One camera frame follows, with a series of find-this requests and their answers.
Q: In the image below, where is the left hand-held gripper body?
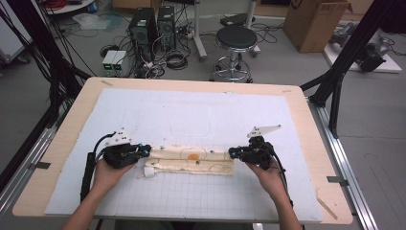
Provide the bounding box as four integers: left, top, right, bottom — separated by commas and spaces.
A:
101, 127, 145, 170

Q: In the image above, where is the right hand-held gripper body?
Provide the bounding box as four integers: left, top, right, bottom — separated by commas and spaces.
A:
240, 124, 282, 171

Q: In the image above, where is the cream muslin cloth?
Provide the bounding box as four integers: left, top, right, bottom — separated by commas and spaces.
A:
137, 144, 237, 179

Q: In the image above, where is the person's left hand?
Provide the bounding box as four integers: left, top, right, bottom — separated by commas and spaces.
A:
92, 157, 137, 194

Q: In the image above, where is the person's right hand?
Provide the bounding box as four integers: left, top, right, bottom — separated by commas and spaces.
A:
245, 160, 287, 196

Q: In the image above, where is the white grid mat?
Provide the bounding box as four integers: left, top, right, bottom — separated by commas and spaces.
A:
44, 87, 324, 224

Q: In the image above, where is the grey metal clip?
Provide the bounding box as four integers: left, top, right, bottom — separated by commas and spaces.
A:
327, 175, 350, 187
30, 161, 52, 171

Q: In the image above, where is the thin wooden stick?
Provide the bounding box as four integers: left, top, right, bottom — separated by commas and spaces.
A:
315, 188, 339, 220

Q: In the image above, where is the white power supply box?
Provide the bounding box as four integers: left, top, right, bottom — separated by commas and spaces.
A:
111, 50, 128, 72
101, 50, 119, 73

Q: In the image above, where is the black round stool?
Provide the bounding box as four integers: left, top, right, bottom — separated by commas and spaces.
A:
210, 25, 259, 83

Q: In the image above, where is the large black computer tower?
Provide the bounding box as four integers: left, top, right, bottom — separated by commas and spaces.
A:
128, 8, 158, 63

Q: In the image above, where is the white metal stand leg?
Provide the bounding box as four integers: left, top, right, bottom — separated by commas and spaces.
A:
192, 0, 209, 61
244, 0, 261, 58

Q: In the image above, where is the slim black computer tower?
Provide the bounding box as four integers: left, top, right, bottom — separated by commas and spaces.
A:
157, 5, 177, 52

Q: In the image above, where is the black flat stand base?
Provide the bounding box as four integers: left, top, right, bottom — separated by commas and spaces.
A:
219, 12, 257, 27

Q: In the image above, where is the clear plastic bag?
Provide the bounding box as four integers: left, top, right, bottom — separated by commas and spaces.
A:
72, 12, 111, 32

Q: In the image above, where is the brown cardboard box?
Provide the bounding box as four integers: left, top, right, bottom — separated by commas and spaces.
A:
282, 0, 352, 54

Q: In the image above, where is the grey and black machine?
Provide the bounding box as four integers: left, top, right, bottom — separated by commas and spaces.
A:
329, 21, 396, 73

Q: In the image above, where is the white round table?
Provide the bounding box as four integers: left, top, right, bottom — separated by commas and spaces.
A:
42, 0, 97, 15

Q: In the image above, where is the white cabinet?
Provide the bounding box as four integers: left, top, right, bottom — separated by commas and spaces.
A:
0, 12, 33, 65

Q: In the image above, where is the white base board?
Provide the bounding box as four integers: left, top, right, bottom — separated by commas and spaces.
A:
324, 37, 403, 75

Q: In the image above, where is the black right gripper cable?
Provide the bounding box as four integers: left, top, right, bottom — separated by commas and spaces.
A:
269, 143, 295, 207

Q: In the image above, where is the aluminium rail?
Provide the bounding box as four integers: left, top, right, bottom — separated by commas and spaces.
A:
307, 97, 379, 230
0, 126, 61, 219

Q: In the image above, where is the coiled black cable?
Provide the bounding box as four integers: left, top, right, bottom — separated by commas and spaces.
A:
165, 49, 190, 71

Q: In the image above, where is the black metal frame post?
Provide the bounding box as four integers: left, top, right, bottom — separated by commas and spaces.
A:
300, 0, 406, 139
6, 0, 94, 128

